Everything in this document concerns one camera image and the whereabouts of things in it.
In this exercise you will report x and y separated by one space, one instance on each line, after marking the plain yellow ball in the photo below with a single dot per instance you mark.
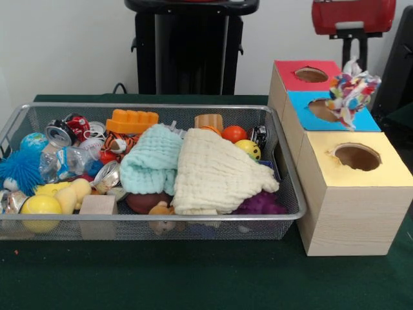
41 206

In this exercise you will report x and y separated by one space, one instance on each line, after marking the red-orange ball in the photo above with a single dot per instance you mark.
234 133

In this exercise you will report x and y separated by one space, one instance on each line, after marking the black chair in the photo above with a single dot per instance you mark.
400 64

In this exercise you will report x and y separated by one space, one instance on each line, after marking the cream white cloth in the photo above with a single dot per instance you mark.
219 174

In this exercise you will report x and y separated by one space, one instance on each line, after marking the orange tiger plush toy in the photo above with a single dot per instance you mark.
119 142

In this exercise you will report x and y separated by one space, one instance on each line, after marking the orange toy brick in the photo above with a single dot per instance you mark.
132 121

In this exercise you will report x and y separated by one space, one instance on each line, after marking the purple knobbly ball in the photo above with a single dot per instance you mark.
261 203

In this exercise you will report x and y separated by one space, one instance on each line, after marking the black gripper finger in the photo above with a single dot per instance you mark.
348 48
362 48

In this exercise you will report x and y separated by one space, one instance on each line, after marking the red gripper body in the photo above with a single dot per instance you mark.
371 16

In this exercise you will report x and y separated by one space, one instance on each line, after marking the yellow smiley ball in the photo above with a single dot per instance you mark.
250 148

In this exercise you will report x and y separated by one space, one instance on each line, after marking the light blue spiky ball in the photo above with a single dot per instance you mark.
17 171

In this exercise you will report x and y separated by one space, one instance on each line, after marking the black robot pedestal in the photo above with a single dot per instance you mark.
187 48

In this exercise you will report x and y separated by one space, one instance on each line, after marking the silver mesh bin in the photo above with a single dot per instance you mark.
42 113

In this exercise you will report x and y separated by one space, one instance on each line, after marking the colourful polka dot cloth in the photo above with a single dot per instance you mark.
351 93

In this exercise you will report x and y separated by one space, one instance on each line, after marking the plain wooden block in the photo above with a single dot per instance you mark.
98 206

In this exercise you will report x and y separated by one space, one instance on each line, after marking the dark green table cloth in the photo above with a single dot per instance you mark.
400 122
193 274

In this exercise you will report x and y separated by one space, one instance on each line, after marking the mint green cloth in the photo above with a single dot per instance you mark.
151 158

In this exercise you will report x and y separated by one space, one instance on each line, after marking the wooden box with three holes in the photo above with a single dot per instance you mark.
348 219

